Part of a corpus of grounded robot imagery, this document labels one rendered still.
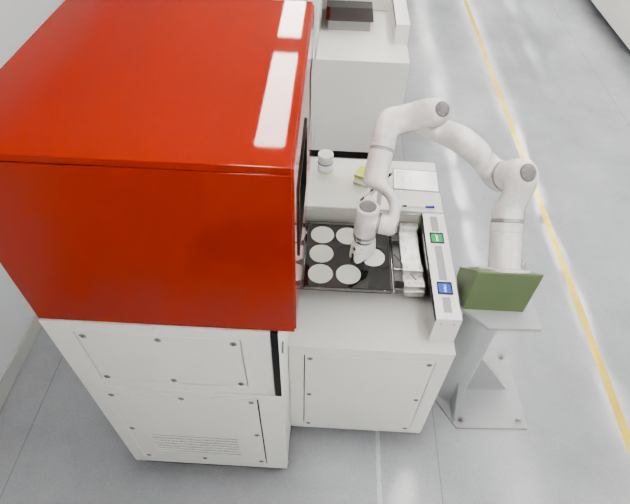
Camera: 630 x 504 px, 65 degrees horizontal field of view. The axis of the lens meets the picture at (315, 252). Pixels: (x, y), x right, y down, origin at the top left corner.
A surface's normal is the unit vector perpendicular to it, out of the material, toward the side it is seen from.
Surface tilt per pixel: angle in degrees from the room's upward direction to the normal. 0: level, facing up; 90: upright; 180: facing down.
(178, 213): 90
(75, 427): 0
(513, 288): 90
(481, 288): 90
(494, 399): 0
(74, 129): 0
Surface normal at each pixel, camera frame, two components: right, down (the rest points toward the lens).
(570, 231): 0.02, -0.66
